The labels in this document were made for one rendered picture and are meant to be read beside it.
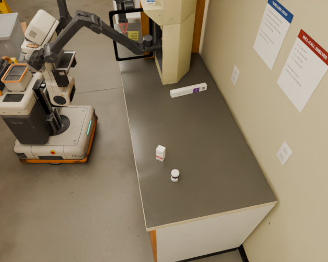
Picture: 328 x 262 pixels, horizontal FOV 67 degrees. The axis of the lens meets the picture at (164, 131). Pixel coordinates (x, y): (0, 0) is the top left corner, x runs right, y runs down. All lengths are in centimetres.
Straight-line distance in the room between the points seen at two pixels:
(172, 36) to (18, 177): 200
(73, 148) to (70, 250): 86
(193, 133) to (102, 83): 213
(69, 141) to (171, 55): 131
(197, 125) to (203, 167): 33
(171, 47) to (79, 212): 161
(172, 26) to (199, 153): 80
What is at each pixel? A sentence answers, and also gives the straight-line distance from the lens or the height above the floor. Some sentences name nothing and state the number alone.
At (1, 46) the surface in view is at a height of 53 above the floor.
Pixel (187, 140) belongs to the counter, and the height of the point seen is 94.
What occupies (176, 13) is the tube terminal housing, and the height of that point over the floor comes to 148.
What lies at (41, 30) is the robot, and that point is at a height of 134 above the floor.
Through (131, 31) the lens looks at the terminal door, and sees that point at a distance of 200.
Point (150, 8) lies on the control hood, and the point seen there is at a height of 151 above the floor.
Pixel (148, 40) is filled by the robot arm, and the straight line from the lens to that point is 181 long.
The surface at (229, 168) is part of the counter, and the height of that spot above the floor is 94.
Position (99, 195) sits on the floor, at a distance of 247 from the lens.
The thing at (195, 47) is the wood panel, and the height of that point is 100.
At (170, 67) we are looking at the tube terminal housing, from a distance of 186.
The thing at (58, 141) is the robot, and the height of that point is 28.
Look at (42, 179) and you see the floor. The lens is 274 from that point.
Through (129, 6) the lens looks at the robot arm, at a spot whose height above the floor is 137.
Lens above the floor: 218
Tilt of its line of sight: 50 degrees down
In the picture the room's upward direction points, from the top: 1 degrees clockwise
